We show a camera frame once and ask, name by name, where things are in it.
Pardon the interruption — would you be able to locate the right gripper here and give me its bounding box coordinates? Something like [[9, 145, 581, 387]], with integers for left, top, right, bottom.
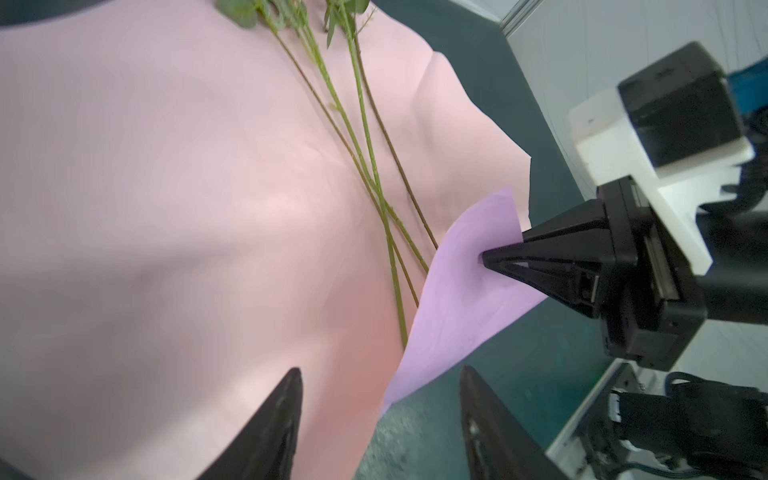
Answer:
[[481, 177, 707, 371]]

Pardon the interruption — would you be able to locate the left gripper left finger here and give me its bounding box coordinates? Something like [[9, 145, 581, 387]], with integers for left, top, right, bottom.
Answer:
[[198, 367, 303, 480]]

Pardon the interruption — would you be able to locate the green table mat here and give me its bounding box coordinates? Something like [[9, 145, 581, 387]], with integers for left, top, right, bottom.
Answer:
[[356, 1, 610, 479]]

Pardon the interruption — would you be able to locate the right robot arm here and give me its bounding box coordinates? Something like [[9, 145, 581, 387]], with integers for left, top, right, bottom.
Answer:
[[481, 110, 767, 371]]

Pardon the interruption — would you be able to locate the peach fake flower stem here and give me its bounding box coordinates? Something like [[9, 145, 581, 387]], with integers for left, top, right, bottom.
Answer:
[[251, 1, 419, 305]]

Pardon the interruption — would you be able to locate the blue fake flower stem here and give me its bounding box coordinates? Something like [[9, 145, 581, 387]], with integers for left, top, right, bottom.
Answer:
[[343, 1, 439, 249]]

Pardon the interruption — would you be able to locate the mint fake flower stem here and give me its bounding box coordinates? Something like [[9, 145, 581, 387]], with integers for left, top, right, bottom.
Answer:
[[287, 1, 429, 272]]

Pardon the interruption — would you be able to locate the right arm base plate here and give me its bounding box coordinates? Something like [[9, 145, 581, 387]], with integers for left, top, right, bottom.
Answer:
[[575, 362, 767, 479]]

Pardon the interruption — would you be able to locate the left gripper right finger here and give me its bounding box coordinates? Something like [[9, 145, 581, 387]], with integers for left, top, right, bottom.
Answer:
[[459, 366, 567, 480]]

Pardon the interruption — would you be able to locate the pink fake flower stem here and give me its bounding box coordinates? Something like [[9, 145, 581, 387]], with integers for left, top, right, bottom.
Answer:
[[327, 1, 408, 348]]

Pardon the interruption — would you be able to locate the pink purple wrapping paper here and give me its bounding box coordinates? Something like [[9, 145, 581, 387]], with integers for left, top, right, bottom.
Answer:
[[1, 1, 542, 479]]

